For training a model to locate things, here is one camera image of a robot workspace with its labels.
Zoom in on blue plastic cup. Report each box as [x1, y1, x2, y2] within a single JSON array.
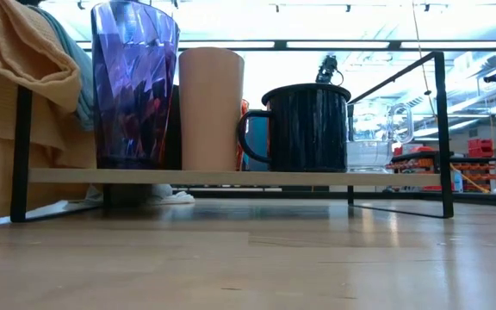
[[243, 115, 273, 172]]

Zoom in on tall beige cup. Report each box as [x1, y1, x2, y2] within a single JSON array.
[[177, 46, 245, 172]]

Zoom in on dark blue speckled enamel mug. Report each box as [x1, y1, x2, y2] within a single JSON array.
[[236, 83, 353, 173]]

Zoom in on purple faceted plastic tumbler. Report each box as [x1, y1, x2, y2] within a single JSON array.
[[90, 0, 181, 171]]

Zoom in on black metal shelf, wooden board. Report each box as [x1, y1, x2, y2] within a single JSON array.
[[9, 51, 455, 224]]

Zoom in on orange faceted plastic tumbler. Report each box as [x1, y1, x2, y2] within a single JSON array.
[[234, 97, 251, 172]]

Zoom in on tall black cup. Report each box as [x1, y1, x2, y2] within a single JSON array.
[[161, 84, 183, 171]]

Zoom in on white crumpled cloth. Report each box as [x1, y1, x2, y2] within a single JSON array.
[[83, 183, 197, 207]]

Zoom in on black horizontal overhead bar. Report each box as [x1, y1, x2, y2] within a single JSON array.
[[75, 39, 496, 52]]

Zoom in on clear glass mug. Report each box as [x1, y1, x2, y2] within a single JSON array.
[[345, 101, 416, 174]]

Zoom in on teal folded towel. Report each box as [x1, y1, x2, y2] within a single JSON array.
[[28, 3, 96, 133]]

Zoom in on blue plastic bottle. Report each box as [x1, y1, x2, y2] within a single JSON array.
[[452, 170, 465, 194]]

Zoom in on black rack with orange bins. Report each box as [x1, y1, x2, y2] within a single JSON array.
[[385, 145, 496, 193]]

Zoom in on red stacked storage bins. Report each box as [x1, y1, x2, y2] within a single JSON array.
[[467, 137, 495, 158]]

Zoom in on peach waffle weave towel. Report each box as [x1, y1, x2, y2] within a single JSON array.
[[0, 0, 98, 224]]

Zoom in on black aluminium frame rail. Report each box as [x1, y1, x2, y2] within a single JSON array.
[[172, 185, 496, 208]]

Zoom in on black hanging device with ring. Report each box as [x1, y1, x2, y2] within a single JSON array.
[[315, 54, 344, 86]]

